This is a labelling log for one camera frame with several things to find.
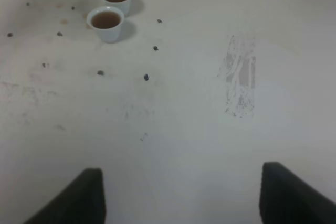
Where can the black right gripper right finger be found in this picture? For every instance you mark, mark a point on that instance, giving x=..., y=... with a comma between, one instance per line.
x=285, y=198

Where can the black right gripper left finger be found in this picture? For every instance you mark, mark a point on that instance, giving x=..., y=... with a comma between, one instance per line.
x=82, y=201

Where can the near light blue teacup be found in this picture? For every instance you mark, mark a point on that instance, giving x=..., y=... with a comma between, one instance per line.
x=107, y=22

